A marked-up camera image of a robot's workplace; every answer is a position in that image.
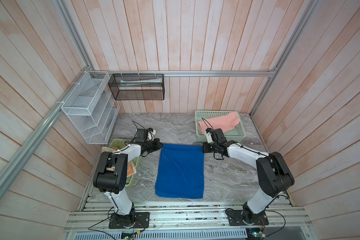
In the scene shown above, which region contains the mint green plastic basket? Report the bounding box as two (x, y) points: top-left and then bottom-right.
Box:
(195, 116), (246, 142)

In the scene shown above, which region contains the pink towel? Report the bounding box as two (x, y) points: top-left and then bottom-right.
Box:
(195, 111), (241, 136)

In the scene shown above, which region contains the blue towel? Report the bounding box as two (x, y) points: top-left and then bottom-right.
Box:
(155, 144), (205, 199)

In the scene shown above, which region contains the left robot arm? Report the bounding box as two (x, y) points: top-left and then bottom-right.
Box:
(93, 128), (163, 216)

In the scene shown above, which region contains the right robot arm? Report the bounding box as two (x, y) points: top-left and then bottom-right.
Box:
(203, 128), (295, 225)

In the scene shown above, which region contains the orange patterned cream towel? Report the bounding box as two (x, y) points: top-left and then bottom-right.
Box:
(101, 147), (140, 186)

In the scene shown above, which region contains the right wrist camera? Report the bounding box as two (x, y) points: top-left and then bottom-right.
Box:
(205, 128), (214, 144)

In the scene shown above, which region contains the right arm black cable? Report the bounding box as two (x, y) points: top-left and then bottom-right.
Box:
(200, 117), (214, 130)

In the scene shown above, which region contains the black mesh wall basket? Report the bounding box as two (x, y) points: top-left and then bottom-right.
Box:
(108, 73), (165, 101)

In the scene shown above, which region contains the white wire mesh shelf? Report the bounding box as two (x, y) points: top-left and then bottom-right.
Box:
(62, 71), (120, 145)

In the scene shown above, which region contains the horizontal aluminium wall rail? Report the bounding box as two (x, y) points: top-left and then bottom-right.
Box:
(86, 69), (275, 78)

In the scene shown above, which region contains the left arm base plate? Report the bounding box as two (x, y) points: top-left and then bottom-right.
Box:
(109, 212), (150, 229)

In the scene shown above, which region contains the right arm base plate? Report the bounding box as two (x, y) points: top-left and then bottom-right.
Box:
(225, 209), (269, 226)

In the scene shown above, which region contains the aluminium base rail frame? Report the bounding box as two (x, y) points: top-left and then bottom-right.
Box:
(64, 199), (319, 240)

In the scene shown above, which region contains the right aluminium corner rail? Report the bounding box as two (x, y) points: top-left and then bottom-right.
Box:
(250, 1), (322, 119)

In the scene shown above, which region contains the left aluminium wall rail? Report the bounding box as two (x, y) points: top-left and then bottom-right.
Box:
(0, 67), (92, 215)

